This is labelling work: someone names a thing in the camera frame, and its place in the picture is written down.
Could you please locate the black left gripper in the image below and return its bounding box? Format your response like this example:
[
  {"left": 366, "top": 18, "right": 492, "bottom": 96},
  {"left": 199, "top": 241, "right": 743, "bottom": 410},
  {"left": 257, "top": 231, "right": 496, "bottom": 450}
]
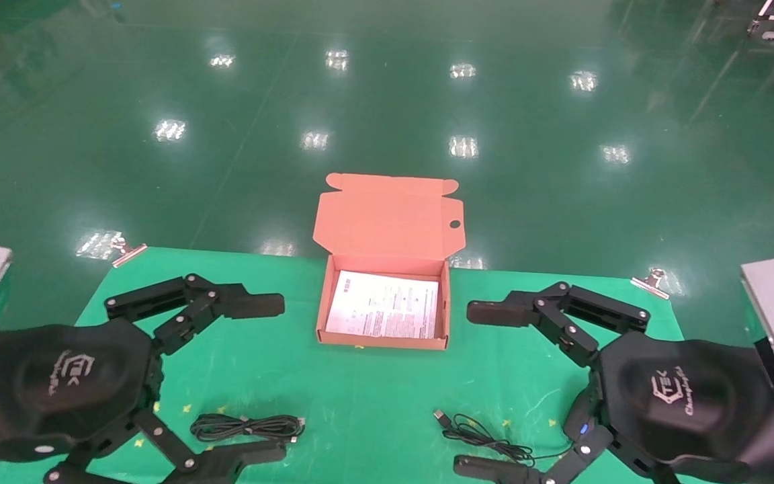
[{"left": 0, "top": 274, "right": 288, "bottom": 484}]

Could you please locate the black wired mouse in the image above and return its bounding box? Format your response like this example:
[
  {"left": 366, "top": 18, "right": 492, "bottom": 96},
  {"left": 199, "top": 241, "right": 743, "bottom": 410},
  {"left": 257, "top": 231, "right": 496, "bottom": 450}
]
[{"left": 433, "top": 393, "right": 599, "bottom": 468}]

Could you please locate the white printed leaflet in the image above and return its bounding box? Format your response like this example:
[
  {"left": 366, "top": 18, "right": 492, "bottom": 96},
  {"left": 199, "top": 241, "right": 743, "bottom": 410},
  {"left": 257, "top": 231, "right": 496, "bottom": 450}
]
[{"left": 325, "top": 270, "right": 440, "bottom": 339}]

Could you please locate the silver binder clip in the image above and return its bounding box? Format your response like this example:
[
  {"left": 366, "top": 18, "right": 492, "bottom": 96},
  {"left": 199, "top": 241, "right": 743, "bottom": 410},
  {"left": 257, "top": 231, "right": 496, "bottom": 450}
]
[
  {"left": 110, "top": 235, "right": 148, "bottom": 268},
  {"left": 630, "top": 268, "right": 671, "bottom": 300}
]

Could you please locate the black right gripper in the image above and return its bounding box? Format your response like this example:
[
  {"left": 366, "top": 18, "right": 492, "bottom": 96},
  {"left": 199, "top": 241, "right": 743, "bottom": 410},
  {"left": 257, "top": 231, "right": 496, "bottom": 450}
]
[{"left": 589, "top": 332, "right": 774, "bottom": 471}]

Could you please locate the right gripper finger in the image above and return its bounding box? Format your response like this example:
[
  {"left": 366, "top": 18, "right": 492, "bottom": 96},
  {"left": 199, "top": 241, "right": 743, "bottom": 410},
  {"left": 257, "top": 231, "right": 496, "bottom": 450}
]
[
  {"left": 453, "top": 427, "right": 683, "bottom": 484},
  {"left": 466, "top": 281, "right": 651, "bottom": 368}
]

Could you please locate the black data cable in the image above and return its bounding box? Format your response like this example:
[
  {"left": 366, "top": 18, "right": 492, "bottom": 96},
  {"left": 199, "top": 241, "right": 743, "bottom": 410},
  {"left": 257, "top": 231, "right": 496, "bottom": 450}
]
[{"left": 190, "top": 413, "right": 306, "bottom": 444}]

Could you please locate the orange cardboard box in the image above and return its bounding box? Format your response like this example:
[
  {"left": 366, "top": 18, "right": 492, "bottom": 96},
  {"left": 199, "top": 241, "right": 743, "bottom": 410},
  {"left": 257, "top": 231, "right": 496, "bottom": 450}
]
[{"left": 312, "top": 173, "right": 466, "bottom": 351}]

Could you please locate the green table mat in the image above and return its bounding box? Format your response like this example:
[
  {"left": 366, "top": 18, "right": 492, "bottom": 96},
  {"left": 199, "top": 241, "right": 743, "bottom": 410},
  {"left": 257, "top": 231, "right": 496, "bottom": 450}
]
[{"left": 0, "top": 247, "right": 697, "bottom": 484}]

